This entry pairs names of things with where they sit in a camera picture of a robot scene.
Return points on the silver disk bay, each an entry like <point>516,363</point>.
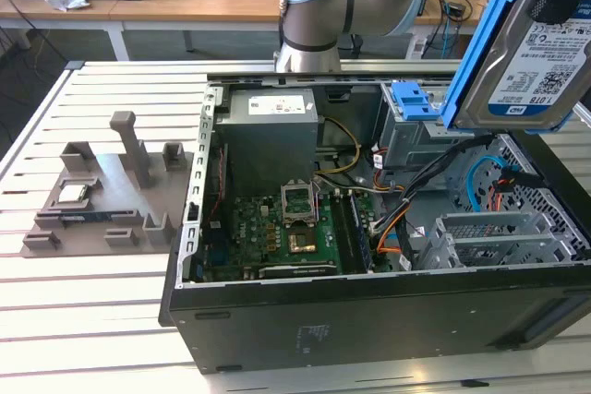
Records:
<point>489,225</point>
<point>498,251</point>

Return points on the grey parts rack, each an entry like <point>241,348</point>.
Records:
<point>111,191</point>

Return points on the black open PC case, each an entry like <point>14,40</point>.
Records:
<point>369,320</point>

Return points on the thin metal locking lever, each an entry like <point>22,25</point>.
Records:
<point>316,200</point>

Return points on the green motherboard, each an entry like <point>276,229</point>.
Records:
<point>258,237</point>

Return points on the silver CPU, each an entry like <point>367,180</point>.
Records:
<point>71,193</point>

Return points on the gold CPU socket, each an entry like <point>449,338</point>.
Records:
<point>302,242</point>

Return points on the grey power supply unit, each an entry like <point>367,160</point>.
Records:
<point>268,145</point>

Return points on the black graphics card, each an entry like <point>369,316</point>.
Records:
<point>295,270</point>

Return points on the black power connector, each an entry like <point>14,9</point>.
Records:
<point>519,177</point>

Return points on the installed RAM stick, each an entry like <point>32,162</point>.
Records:
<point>361,237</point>

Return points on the black RAM slot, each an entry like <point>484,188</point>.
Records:
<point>342,232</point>

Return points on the blue plastic drive latch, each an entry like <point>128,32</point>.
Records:
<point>413,105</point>

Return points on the blue RAM stick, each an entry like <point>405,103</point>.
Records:
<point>88,217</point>

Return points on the silver drive cage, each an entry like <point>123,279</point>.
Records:
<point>406,145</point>

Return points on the wooden desk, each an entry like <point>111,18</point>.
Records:
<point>152,6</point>
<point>478,20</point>

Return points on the hard disk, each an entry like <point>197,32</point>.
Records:
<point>508,57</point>

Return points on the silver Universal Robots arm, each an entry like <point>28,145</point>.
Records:
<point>369,2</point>

